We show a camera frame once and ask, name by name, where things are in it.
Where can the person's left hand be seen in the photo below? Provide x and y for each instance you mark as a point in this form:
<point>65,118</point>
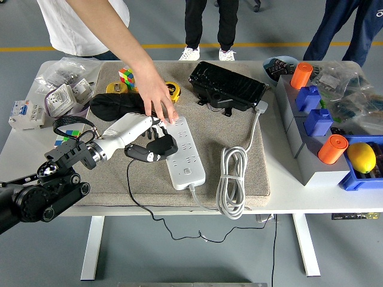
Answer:
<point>155,92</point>

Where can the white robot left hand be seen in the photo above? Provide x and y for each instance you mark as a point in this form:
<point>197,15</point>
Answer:
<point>125,128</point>

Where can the white power strip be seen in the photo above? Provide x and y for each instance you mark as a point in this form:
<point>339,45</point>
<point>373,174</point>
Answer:
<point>188,170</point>

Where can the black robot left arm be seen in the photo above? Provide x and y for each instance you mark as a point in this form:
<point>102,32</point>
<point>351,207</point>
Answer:
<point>68,152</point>

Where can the person's left forearm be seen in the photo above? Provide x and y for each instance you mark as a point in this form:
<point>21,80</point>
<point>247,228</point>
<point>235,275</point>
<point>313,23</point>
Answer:
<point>119,39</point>

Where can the black fabric pouch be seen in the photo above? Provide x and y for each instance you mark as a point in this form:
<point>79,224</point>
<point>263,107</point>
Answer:
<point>110,106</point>

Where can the large colourful puzzle cube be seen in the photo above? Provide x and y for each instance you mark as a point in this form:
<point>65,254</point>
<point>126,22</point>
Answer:
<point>125,76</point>

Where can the round yellow tape measure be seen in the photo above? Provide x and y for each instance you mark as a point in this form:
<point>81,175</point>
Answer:
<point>115,87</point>

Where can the small colourful puzzle cube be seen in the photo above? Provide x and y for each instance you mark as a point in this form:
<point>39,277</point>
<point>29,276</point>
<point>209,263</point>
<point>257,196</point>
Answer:
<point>73,133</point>

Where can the purple tray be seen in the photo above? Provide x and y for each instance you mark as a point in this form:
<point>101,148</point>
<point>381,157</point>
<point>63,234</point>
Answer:
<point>74,115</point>

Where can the grey-brown mat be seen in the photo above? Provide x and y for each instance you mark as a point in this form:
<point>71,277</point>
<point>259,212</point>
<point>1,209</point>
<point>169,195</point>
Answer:
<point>209,134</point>

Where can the black wrapped electronic device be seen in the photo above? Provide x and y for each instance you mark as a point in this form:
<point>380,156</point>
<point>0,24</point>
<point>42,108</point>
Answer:
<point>227,85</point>

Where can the person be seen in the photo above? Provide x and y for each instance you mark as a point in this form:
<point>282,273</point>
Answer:
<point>66,30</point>
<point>344,27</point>
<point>194,24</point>

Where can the clear bag of screws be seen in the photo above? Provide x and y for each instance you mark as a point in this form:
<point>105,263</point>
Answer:
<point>68,70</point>

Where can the white circuit breaker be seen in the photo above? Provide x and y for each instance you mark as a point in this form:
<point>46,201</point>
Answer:
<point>25,115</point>

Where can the light blue bowl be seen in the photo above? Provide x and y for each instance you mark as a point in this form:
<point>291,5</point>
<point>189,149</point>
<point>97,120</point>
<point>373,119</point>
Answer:
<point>269,76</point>

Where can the white table leg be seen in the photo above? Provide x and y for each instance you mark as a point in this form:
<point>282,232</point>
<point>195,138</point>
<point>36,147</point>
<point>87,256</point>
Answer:
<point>306,245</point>
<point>92,248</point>

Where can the black component packets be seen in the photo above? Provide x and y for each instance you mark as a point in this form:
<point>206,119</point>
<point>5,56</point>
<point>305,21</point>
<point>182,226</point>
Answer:
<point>279,67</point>

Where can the grey holder box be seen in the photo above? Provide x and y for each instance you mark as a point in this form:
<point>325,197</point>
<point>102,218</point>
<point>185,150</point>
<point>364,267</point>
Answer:
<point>284,98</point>
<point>317,175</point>
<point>294,134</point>

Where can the black chair caster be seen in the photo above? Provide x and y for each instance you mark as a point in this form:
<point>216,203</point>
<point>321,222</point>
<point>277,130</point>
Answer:
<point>256,6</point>

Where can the orange cylinder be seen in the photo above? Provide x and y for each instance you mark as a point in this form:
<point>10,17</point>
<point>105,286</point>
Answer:
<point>332,149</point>
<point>301,76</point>

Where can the blue plastic block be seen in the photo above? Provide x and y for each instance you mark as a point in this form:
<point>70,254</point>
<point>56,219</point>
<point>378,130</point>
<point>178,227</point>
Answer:
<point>308,99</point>
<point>318,122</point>

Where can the grey box under table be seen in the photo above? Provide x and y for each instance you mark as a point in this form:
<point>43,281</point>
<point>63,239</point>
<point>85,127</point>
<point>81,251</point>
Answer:
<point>264,219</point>

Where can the small green piece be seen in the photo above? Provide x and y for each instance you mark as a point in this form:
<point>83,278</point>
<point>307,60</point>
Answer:
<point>336,120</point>
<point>322,103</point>

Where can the clear bag of components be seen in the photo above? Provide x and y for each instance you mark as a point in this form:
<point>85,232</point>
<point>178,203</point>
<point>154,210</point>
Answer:
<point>359,107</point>
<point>338,77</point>

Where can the small black part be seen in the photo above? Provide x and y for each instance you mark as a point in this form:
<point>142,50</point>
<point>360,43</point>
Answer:
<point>335,130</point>

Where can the yellow lemon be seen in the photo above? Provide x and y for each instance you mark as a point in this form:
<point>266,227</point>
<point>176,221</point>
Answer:
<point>361,157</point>

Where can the blue storage bin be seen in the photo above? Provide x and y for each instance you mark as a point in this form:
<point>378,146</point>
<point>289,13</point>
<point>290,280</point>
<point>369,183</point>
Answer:
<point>353,180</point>

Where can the black table control panel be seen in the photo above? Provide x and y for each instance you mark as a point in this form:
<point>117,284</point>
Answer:
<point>354,216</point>

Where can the white wall socket module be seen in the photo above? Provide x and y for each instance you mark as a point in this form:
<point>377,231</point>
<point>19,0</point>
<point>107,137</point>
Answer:
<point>60,100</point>
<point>82,89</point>

